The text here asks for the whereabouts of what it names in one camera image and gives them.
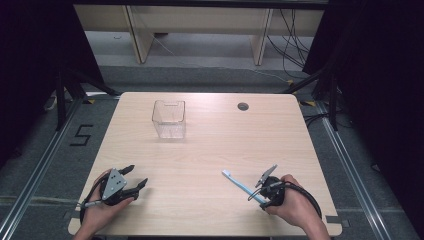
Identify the person's right hand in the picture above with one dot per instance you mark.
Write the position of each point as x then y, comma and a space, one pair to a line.
296, 206

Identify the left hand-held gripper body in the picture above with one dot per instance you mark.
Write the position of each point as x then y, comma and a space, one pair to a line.
115, 186

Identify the yellow tape piece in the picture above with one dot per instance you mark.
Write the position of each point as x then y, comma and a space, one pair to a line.
310, 103
290, 82
91, 101

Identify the clear plastic container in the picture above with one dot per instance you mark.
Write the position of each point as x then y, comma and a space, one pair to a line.
169, 121

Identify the light blue toothbrush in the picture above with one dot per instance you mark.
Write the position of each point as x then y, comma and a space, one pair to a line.
241, 186

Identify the black curtain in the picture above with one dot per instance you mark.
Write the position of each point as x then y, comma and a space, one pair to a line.
383, 83
33, 66

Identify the black metal stand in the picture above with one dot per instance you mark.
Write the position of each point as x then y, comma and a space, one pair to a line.
333, 100
60, 100

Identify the light wooden bench frame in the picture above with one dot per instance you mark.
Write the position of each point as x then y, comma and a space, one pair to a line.
200, 20

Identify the metal floor rail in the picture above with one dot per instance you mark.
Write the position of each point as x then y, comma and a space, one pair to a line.
353, 173
36, 173

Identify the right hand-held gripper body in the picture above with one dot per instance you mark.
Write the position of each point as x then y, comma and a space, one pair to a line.
275, 190

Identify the person's left hand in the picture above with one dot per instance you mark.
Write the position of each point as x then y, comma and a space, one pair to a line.
96, 213

